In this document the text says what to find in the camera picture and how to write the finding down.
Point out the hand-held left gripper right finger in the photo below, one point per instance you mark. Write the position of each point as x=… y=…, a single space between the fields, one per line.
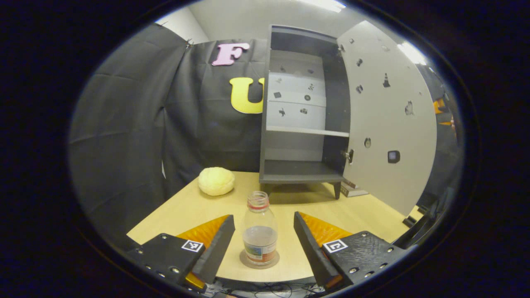
x=312 y=252

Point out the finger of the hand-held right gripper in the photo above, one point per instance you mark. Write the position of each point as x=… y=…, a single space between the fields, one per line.
x=439 y=106

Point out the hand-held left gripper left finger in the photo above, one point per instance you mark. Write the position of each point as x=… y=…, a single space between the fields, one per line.
x=215 y=252

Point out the clear plastic bottle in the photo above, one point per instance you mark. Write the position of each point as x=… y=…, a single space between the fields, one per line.
x=259 y=240

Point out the round brown coaster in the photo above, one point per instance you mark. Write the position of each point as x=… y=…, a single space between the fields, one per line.
x=259 y=267

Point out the yellow foam ball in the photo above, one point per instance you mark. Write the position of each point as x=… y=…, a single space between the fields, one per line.
x=216 y=181

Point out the grey book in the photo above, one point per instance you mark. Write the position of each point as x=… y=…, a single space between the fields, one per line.
x=356 y=193

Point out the brown book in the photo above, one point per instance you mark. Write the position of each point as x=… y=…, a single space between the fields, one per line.
x=350 y=183

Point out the long ceiling light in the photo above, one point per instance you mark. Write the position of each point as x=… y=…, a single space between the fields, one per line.
x=323 y=5

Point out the black backdrop cloth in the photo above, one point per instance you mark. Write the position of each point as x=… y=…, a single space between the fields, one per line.
x=124 y=124

